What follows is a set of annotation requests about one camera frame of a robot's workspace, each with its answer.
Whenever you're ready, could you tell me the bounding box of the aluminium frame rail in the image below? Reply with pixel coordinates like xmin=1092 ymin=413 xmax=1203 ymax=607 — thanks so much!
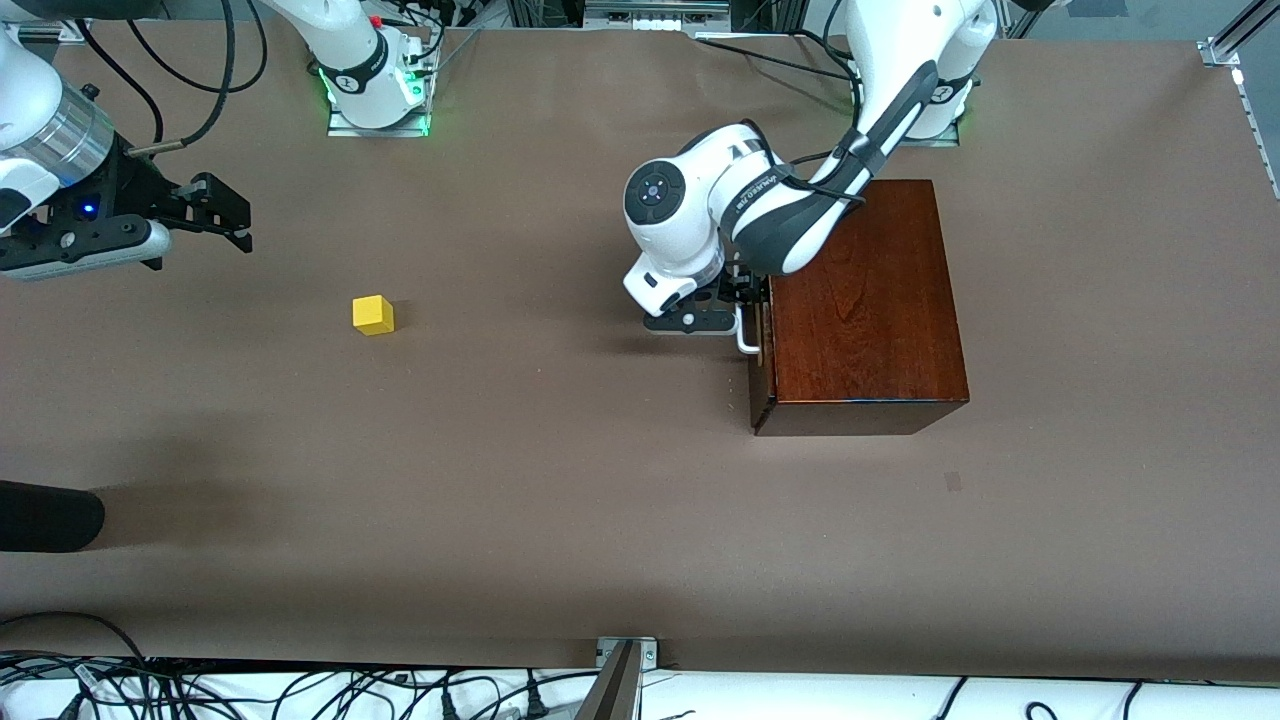
xmin=1198 ymin=0 xmax=1280 ymax=201

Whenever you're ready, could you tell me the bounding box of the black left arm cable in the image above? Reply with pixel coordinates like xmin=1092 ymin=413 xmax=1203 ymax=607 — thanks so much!
xmin=785 ymin=125 xmax=881 ymax=206

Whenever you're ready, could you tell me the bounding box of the black cylindrical object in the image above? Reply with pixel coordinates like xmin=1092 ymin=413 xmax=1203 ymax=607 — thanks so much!
xmin=0 ymin=480 xmax=106 ymax=553

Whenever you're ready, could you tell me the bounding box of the dark brown wooden cabinet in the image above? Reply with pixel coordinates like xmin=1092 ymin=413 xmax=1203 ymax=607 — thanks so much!
xmin=748 ymin=180 xmax=969 ymax=437

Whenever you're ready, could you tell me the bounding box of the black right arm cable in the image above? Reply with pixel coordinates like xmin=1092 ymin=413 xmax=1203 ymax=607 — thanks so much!
xmin=75 ymin=0 xmax=269 ymax=156

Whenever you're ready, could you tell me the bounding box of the aluminium camera post with bracket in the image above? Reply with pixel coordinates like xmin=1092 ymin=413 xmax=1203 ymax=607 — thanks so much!
xmin=575 ymin=637 xmax=659 ymax=720

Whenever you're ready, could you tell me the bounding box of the black table cable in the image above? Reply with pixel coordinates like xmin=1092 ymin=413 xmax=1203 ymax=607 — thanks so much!
xmin=695 ymin=35 xmax=863 ymax=83

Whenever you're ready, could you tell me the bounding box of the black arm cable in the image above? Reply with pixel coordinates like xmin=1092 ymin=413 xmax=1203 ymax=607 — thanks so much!
xmin=75 ymin=0 xmax=269 ymax=156
xmin=785 ymin=125 xmax=881 ymax=206

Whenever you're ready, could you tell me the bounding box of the light wood drawer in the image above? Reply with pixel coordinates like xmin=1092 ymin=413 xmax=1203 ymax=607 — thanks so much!
xmin=737 ymin=280 xmax=779 ymax=401

